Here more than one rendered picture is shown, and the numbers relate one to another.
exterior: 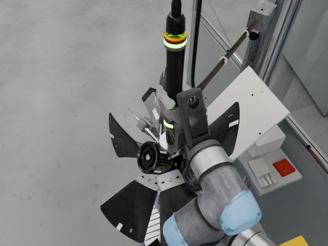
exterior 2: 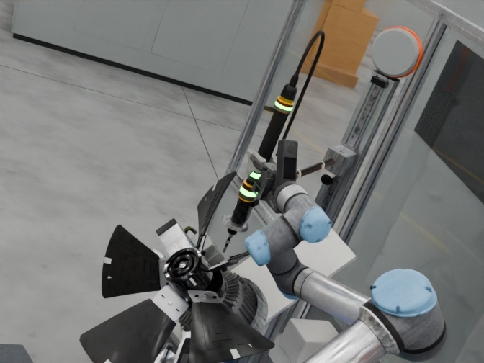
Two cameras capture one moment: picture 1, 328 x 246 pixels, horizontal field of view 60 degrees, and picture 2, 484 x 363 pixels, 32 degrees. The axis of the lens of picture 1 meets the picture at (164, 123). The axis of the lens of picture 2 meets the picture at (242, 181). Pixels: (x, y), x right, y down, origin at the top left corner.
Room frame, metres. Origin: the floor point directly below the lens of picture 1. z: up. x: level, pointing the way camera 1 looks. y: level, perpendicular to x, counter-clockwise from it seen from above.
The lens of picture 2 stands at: (-1.54, 0.41, 2.34)
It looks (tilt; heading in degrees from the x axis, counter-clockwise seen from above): 21 degrees down; 349
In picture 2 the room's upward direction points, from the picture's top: 22 degrees clockwise
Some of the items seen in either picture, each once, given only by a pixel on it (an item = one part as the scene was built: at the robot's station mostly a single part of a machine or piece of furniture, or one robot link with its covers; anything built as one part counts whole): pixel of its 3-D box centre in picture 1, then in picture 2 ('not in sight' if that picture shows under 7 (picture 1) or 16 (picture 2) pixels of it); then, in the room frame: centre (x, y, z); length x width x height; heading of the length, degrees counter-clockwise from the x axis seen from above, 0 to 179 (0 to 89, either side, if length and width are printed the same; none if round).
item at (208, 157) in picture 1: (211, 163); (294, 201); (0.29, -0.10, 1.60); 0.08 x 0.05 x 0.08; 111
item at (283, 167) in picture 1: (284, 167); not in sight; (0.70, -0.59, 0.87); 0.08 x 0.08 x 0.02; 24
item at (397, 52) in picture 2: not in sight; (397, 52); (1.06, -0.42, 1.88); 0.17 x 0.15 x 0.16; 21
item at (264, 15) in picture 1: (262, 15); (339, 159); (0.99, -0.37, 1.51); 0.10 x 0.07 x 0.08; 146
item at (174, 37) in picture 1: (174, 39); (284, 105); (0.47, -0.02, 1.77); 0.04 x 0.04 x 0.03
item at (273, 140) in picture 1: (260, 135); (310, 340); (0.85, -0.49, 0.92); 0.17 x 0.16 x 0.11; 111
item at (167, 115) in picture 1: (172, 112); (263, 165); (0.41, -0.02, 1.62); 0.09 x 0.05 x 0.02; 31
